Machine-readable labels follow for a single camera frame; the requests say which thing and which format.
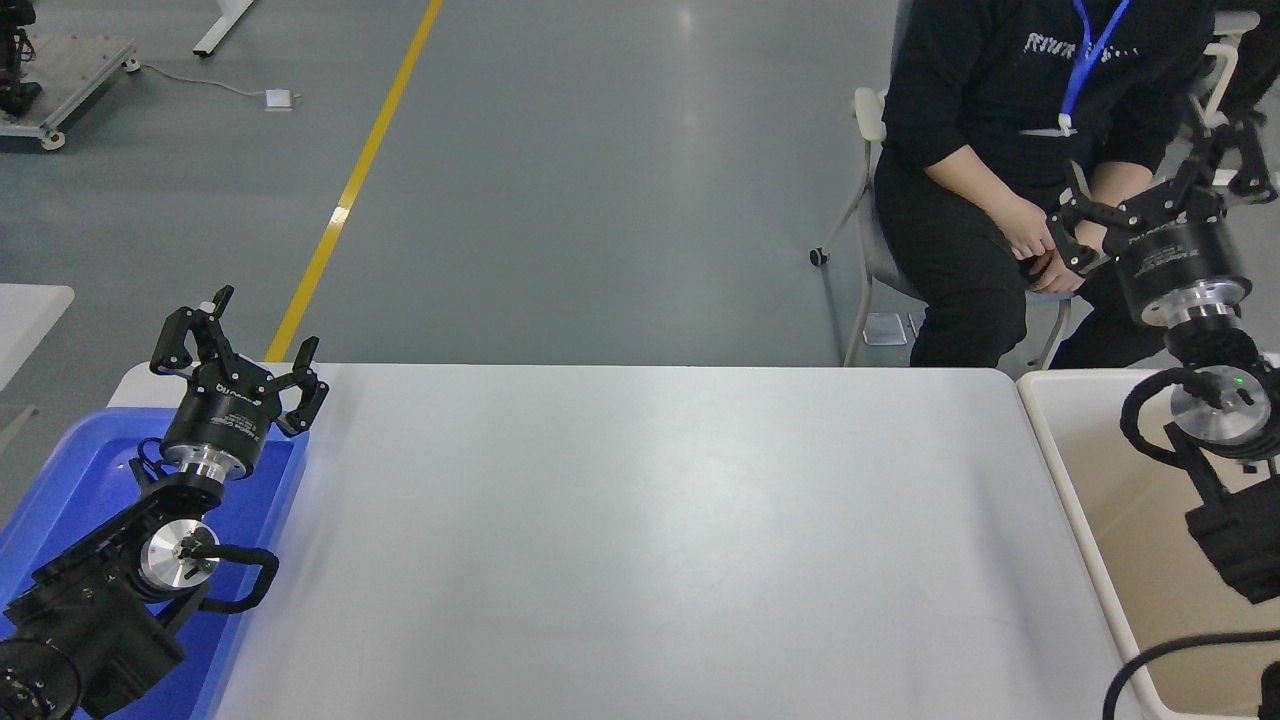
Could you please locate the person's left hand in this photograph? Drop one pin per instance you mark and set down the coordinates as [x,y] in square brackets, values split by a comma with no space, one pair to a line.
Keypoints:
[1055,282]

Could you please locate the person's right forearm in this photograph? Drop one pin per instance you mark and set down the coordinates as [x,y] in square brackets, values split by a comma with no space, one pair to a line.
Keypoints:
[965,178]

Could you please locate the person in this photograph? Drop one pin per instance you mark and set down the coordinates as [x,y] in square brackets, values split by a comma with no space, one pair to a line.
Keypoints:
[1260,50]
[960,100]

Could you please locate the black machine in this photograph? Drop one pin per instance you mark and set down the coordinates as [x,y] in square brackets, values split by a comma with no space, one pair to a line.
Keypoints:
[12,70]

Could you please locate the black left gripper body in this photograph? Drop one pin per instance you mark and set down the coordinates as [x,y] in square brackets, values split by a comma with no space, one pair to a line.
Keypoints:
[222,415]

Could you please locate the grey rolling office chair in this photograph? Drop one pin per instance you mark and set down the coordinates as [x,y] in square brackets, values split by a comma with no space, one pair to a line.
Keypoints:
[868,115]

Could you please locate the grey platform cart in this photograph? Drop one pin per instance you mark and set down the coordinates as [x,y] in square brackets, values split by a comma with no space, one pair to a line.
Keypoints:
[80,60]

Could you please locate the blue plastic tray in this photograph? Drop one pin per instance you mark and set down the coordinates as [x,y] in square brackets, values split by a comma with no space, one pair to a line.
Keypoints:
[90,470]

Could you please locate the white side table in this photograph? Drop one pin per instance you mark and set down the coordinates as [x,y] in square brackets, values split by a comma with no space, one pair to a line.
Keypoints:
[28,320]

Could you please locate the white frame office chair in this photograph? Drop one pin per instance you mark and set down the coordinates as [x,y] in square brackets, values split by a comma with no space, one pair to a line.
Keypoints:
[1225,70]

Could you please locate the person's right hand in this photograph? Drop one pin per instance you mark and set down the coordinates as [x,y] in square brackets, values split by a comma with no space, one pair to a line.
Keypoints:
[1025,230]

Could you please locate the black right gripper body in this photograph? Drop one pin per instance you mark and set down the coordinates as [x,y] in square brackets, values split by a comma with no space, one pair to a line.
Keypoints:
[1180,265]

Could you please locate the white table leg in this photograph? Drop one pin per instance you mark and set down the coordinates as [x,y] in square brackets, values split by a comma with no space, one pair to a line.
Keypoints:
[220,25]

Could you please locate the person's left forearm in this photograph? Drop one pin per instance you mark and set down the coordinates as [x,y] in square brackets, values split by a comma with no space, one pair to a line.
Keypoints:
[1118,190]

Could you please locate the large pale plastic bin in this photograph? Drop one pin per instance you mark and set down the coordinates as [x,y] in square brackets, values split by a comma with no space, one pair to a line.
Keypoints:
[1120,480]

